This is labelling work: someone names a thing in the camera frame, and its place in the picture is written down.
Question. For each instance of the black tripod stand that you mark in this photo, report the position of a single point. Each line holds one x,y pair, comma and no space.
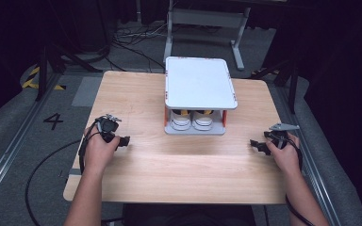
42,75
292,91

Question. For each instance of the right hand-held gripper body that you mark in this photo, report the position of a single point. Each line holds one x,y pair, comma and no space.
279,136

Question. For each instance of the person's dark clothing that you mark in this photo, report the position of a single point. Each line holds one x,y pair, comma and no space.
188,216

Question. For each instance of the person's right hand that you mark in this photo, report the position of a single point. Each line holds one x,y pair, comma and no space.
284,158

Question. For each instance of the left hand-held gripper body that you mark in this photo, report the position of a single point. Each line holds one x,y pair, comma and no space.
108,127

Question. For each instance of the person's left hand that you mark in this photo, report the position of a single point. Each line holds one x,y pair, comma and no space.
100,153

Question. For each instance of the grey metal desk frame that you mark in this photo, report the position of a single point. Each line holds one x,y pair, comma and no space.
201,17

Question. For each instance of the white two-tier shoe rack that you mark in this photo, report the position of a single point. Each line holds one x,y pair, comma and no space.
198,81

